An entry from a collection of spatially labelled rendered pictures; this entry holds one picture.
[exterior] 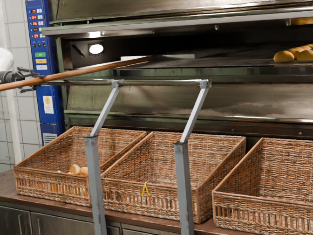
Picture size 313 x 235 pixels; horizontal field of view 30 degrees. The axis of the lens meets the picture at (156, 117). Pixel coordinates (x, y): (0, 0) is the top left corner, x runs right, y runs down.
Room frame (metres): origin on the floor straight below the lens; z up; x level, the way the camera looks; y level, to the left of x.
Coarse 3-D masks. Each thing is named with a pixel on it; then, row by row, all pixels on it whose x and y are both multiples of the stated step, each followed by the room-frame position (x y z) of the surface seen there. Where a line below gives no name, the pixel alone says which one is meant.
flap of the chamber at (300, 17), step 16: (240, 16) 2.57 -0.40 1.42; (256, 16) 2.52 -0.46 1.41; (272, 16) 2.47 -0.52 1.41; (288, 16) 2.43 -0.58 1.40; (304, 16) 2.39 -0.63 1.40; (48, 32) 3.27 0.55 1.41; (64, 32) 3.20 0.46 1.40; (80, 32) 3.13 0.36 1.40; (96, 32) 3.09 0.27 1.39; (112, 32) 3.07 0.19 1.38; (128, 32) 3.05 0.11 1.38; (144, 32) 3.03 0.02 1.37; (160, 32) 3.02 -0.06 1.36
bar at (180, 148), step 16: (64, 80) 2.91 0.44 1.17; (80, 80) 2.85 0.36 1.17; (96, 80) 2.78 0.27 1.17; (112, 80) 2.72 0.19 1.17; (128, 80) 2.67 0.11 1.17; (144, 80) 2.61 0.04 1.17; (160, 80) 2.56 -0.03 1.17; (176, 80) 2.51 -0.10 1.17; (192, 80) 2.46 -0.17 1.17; (208, 80) 2.42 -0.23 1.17; (112, 96) 2.67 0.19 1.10; (192, 112) 2.35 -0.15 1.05; (96, 128) 2.57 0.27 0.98; (192, 128) 2.31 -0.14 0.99; (96, 144) 2.54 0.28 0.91; (176, 144) 2.25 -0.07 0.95; (96, 160) 2.53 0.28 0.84; (176, 160) 2.25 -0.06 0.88; (96, 176) 2.52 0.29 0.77; (96, 192) 2.52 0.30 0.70; (96, 208) 2.52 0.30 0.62; (96, 224) 2.53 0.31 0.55; (192, 224) 2.25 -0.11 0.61
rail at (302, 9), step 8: (280, 8) 2.46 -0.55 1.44; (288, 8) 2.44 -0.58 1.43; (296, 8) 2.42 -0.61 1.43; (304, 8) 2.40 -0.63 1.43; (312, 8) 2.38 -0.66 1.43; (184, 16) 2.74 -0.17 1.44; (192, 16) 2.72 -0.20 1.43; (200, 16) 2.69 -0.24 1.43; (208, 16) 2.66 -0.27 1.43; (216, 16) 2.64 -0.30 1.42; (224, 16) 2.62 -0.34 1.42; (232, 16) 2.59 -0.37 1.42; (80, 24) 3.14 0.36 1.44; (88, 24) 3.10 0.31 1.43; (96, 24) 3.06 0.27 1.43; (104, 24) 3.03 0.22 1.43; (112, 24) 3.00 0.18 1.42; (120, 24) 2.97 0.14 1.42; (128, 24) 2.94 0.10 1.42
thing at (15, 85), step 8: (104, 64) 3.19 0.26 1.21; (112, 64) 3.23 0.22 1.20; (120, 64) 3.28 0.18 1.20; (128, 64) 3.35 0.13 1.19; (64, 72) 2.92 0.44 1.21; (72, 72) 2.96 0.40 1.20; (80, 72) 3.00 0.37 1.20; (88, 72) 3.06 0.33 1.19; (24, 80) 2.70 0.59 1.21; (32, 80) 2.73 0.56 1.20; (40, 80) 2.77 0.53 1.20; (48, 80) 2.82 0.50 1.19; (0, 88) 2.57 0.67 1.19; (8, 88) 2.61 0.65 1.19
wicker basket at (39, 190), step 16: (80, 128) 3.33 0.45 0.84; (48, 144) 3.20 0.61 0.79; (64, 144) 3.30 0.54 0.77; (80, 144) 3.31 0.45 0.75; (112, 144) 3.16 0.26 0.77; (128, 144) 3.09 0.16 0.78; (32, 160) 3.10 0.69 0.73; (48, 160) 3.19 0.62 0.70; (64, 160) 3.29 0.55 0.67; (80, 160) 3.29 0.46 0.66; (112, 160) 2.81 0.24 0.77; (16, 176) 3.00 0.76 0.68; (32, 176) 2.92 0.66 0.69; (48, 176) 2.84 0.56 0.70; (64, 176) 2.77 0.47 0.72; (80, 176) 2.70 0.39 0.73; (32, 192) 2.93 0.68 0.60; (48, 192) 2.85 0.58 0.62; (64, 192) 2.78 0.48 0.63; (80, 192) 2.72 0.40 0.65
